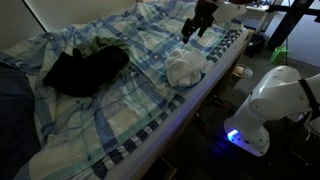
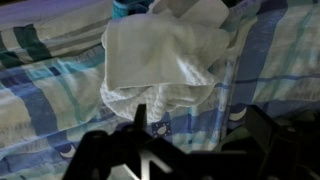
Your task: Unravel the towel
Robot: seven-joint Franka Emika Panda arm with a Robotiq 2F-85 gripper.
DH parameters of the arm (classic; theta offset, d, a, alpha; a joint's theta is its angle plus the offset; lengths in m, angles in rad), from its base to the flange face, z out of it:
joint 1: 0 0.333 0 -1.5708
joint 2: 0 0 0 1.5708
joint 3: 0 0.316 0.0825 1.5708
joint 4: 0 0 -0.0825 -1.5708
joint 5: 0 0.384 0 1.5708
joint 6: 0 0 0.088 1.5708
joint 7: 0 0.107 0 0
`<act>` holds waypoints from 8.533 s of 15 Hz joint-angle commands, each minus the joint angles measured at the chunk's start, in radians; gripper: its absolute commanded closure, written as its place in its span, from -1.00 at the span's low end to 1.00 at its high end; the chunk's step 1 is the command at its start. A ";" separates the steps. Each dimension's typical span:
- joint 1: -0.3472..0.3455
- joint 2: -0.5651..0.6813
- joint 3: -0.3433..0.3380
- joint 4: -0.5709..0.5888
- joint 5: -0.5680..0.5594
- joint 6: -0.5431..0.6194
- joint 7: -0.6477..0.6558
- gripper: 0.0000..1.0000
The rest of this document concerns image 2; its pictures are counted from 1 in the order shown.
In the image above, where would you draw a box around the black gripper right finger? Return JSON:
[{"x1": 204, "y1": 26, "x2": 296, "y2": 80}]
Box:
[{"x1": 245, "y1": 105, "x2": 279, "y2": 150}]

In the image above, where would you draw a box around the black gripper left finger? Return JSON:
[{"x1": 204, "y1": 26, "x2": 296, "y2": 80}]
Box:
[{"x1": 133, "y1": 104, "x2": 147, "y2": 131}]

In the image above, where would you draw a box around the white waffle towel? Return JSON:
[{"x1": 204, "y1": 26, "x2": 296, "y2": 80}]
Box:
[{"x1": 101, "y1": 0, "x2": 230, "y2": 122}]

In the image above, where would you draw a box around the blue plaid bed quilt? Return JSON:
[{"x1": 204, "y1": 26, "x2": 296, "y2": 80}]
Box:
[{"x1": 0, "y1": 0, "x2": 320, "y2": 180}]

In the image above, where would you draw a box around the teal cloth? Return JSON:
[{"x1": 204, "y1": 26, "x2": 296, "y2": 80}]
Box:
[{"x1": 112, "y1": 0, "x2": 154, "y2": 19}]

